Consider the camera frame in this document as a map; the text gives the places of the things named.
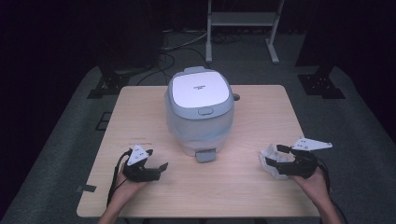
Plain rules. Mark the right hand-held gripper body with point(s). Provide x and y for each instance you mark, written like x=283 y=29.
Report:
x=302 y=166

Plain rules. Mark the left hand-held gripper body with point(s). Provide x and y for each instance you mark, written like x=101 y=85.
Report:
x=137 y=155

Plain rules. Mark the translucent plastic wrapper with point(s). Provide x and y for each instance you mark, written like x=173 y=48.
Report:
x=269 y=152

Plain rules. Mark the white pedal trash bin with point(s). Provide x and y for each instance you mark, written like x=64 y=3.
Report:
x=199 y=90

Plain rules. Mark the person's right hand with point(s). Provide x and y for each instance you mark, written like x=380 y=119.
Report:
x=316 y=186

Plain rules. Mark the person's left hand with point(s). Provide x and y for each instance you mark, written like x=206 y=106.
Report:
x=126 y=189

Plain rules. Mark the dark floor socket plate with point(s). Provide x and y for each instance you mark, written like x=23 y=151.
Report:
x=103 y=121

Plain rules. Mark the dark tape strip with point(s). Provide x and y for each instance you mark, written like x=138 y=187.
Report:
x=86 y=188

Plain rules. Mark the round dark table grommet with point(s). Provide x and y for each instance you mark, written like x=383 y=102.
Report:
x=236 y=97

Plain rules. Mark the black stand base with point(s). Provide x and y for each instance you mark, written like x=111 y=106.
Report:
x=109 y=84
x=320 y=84

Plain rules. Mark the white metal stand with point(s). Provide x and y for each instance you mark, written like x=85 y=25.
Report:
x=243 y=18

